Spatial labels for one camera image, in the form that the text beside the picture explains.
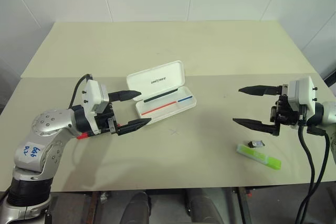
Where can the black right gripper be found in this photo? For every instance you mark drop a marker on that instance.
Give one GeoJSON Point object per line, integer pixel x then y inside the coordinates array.
{"type": "Point", "coordinates": [284, 115]}

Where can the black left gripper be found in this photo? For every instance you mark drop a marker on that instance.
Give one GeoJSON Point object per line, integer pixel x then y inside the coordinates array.
{"type": "Point", "coordinates": [104, 121]}

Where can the small black sharpener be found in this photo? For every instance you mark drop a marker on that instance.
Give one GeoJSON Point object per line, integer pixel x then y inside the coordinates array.
{"type": "Point", "coordinates": [256, 144]}

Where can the green plastic box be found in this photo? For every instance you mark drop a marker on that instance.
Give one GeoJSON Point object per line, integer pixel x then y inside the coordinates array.
{"type": "Point", "coordinates": [258, 156]}

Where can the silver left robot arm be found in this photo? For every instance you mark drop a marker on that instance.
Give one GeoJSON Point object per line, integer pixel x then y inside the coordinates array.
{"type": "Point", "coordinates": [44, 127]}

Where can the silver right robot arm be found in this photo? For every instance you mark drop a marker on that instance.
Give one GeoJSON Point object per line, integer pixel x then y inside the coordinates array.
{"type": "Point", "coordinates": [329, 113]}

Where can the white hinged pencil case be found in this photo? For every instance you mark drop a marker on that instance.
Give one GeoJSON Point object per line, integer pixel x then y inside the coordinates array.
{"type": "Point", "coordinates": [157, 82]}

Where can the dark rounded shape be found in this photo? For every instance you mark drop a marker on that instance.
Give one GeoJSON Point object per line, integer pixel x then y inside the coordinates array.
{"type": "Point", "coordinates": [204, 208]}
{"type": "Point", "coordinates": [137, 208]}

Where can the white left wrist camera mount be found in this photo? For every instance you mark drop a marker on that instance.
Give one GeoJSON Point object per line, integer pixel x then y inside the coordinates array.
{"type": "Point", "coordinates": [92, 95]}

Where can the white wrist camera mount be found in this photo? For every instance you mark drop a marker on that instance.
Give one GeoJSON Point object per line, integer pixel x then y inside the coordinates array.
{"type": "Point", "coordinates": [92, 95]}
{"type": "Point", "coordinates": [304, 91]}

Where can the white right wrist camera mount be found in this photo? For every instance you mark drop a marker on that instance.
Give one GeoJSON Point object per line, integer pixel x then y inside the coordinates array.
{"type": "Point", "coordinates": [304, 91]}

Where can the metal table frame bar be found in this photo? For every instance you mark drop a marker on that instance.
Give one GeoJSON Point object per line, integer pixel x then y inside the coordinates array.
{"type": "Point", "coordinates": [242, 205]}

